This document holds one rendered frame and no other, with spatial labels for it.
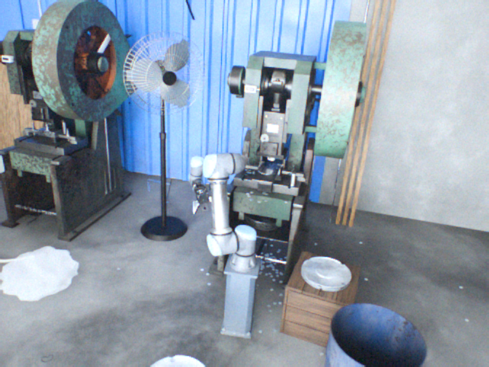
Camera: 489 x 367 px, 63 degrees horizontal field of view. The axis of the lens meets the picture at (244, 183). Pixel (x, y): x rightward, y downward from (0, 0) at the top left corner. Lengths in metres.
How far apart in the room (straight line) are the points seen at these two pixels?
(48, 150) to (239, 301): 1.90
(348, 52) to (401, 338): 1.46
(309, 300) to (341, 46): 1.39
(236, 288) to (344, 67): 1.33
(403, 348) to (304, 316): 0.56
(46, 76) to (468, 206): 3.65
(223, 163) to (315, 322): 1.06
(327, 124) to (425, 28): 1.74
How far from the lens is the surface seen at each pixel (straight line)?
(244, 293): 2.32
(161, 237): 3.32
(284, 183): 2.71
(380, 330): 2.25
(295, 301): 2.40
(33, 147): 3.49
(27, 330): 2.74
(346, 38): 2.34
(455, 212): 4.27
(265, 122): 2.63
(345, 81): 2.22
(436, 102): 3.88
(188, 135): 4.15
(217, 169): 2.02
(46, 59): 2.85
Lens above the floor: 1.79
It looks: 24 degrees down
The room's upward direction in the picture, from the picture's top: 4 degrees clockwise
